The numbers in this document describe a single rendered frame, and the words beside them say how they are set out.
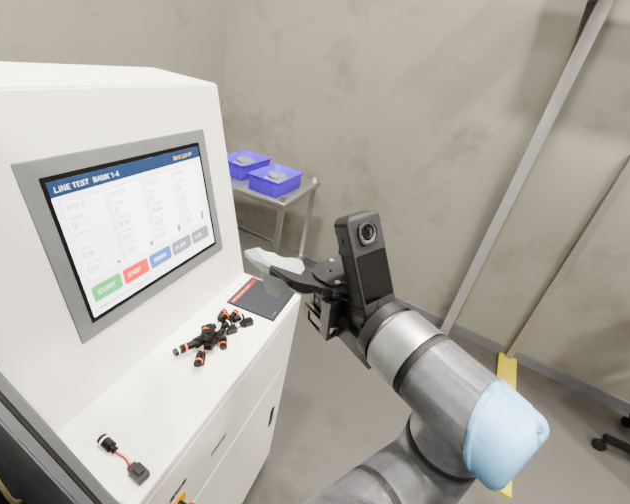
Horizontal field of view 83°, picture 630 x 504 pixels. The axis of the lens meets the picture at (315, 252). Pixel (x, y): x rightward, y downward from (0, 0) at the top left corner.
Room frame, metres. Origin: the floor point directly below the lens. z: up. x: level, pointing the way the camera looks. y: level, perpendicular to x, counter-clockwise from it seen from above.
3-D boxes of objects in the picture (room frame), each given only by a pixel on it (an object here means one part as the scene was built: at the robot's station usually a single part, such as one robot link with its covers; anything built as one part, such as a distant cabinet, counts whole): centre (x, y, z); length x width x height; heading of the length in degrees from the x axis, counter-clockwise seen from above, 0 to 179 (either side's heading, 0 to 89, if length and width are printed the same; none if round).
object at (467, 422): (0.22, -0.16, 1.43); 0.11 x 0.08 x 0.09; 41
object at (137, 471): (0.34, 0.26, 0.99); 0.12 x 0.02 x 0.02; 65
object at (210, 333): (0.67, 0.21, 1.01); 0.23 x 0.11 x 0.06; 164
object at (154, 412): (0.64, 0.22, 0.96); 0.70 x 0.22 x 0.03; 164
